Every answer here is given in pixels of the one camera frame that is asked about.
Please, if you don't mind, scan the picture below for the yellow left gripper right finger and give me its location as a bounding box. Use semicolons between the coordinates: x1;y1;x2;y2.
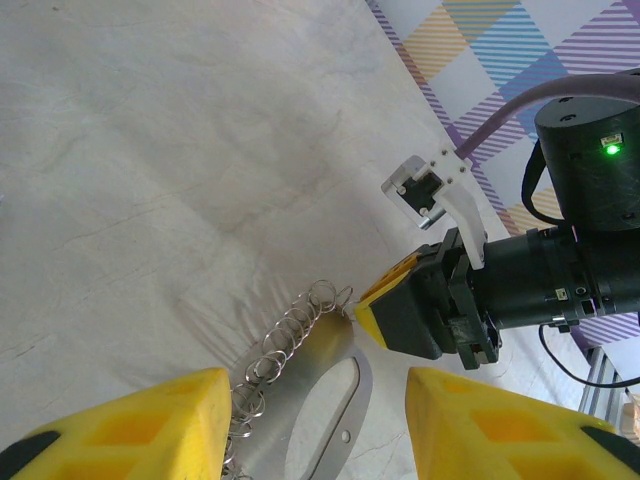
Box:
405;367;640;480

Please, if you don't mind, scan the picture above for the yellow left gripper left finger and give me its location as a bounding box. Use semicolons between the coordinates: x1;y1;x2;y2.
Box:
0;367;233;480

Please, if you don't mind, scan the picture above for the silver metal key holder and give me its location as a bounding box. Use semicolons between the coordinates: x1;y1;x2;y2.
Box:
227;312;375;480

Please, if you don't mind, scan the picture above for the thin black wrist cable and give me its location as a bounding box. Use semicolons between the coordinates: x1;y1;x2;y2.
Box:
521;142;569;227

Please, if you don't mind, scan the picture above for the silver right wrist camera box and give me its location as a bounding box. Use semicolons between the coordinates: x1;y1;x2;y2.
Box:
380;154;448;231

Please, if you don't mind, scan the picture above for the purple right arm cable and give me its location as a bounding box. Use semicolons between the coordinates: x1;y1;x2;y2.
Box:
453;73;640;157

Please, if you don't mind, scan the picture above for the aluminium frame rail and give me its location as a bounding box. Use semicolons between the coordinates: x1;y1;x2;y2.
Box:
578;344;632;432

